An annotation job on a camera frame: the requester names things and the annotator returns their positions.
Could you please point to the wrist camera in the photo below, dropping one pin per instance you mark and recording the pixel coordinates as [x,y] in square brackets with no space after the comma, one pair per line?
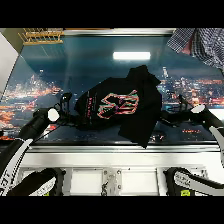
[65,98]
[182,101]

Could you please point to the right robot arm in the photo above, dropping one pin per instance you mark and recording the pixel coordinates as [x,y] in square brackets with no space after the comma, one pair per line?
[208,118]

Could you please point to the black printed T-shirt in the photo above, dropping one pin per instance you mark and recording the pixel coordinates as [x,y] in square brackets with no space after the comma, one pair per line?
[140,116]

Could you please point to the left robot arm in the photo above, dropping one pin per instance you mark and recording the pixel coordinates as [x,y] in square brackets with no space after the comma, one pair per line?
[33,125]

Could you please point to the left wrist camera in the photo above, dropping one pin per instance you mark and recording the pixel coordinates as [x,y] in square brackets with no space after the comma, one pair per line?
[65,98]

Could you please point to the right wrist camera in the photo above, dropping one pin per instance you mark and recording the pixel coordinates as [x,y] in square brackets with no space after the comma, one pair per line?
[182,101]

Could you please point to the silver frame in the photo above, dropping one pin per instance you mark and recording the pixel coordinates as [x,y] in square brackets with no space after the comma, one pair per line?
[133,158]

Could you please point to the brown clothes hanger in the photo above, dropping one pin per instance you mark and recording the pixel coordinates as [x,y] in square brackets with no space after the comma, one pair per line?
[43,32]

